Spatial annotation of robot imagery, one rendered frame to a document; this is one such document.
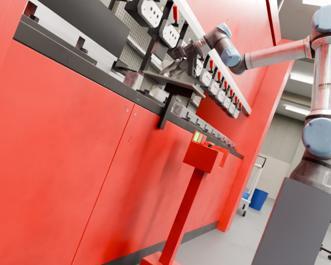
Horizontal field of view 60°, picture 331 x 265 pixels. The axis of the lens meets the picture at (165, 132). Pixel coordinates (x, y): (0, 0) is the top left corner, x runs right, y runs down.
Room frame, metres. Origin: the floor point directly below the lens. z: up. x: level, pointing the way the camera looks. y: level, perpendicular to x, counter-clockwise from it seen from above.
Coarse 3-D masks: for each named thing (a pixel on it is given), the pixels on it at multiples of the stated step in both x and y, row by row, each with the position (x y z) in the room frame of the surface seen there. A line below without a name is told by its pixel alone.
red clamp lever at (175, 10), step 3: (174, 6) 1.28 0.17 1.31; (177, 6) 1.28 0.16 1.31; (174, 9) 1.29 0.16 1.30; (177, 9) 1.29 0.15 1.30; (174, 12) 1.30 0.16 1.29; (177, 12) 1.29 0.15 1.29; (174, 15) 1.31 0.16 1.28; (177, 15) 1.30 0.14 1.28; (174, 18) 1.32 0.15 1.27; (177, 18) 1.31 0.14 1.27; (177, 21) 1.33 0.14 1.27; (171, 24) 1.35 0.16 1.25; (174, 24) 1.34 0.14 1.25; (177, 24) 1.33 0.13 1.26
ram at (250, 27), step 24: (168, 0) 1.32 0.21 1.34; (192, 0) 1.45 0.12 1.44; (216, 0) 1.67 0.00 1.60; (240, 0) 1.97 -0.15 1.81; (264, 0) 2.41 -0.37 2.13; (192, 24) 1.53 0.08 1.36; (216, 24) 1.78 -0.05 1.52; (240, 24) 2.12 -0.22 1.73; (264, 24) 2.64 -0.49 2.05; (240, 48) 2.29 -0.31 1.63; (264, 48) 2.91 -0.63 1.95; (264, 72) 3.24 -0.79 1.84
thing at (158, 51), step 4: (156, 40) 1.38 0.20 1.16; (160, 40) 1.38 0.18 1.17; (156, 44) 1.37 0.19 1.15; (160, 44) 1.39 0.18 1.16; (164, 44) 1.42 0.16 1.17; (152, 48) 1.38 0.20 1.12; (156, 48) 1.37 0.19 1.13; (160, 48) 1.40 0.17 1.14; (164, 48) 1.43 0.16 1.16; (152, 52) 1.38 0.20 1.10; (156, 52) 1.38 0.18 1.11; (160, 52) 1.41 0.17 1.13; (164, 52) 1.44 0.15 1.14; (152, 56) 1.38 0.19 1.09; (156, 56) 1.41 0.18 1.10; (160, 56) 1.42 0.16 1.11; (164, 56) 1.46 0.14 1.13; (156, 60) 1.42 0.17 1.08; (160, 60) 1.45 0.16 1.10
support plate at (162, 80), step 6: (144, 72) 1.33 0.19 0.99; (150, 72) 1.31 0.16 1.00; (156, 78) 1.36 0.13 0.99; (162, 78) 1.30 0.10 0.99; (168, 78) 1.27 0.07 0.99; (162, 84) 1.45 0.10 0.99; (174, 84) 1.32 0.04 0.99; (180, 84) 1.27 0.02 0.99; (186, 84) 1.23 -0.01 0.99; (192, 84) 1.21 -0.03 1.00; (198, 90) 1.28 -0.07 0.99; (204, 96) 1.36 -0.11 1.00
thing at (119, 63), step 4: (120, 60) 1.49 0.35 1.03; (112, 64) 1.46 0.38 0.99; (116, 64) 1.46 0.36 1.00; (120, 64) 1.48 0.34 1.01; (124, 64) 1.52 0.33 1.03; (116, 68) 1.48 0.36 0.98; (120, 68) 1.49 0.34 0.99; (124, 68) 1.48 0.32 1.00; (128, 68) 1.55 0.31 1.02; (120, 72) 1.55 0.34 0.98; (124, 72) 1.53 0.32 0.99; (136, 72) 1.44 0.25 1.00
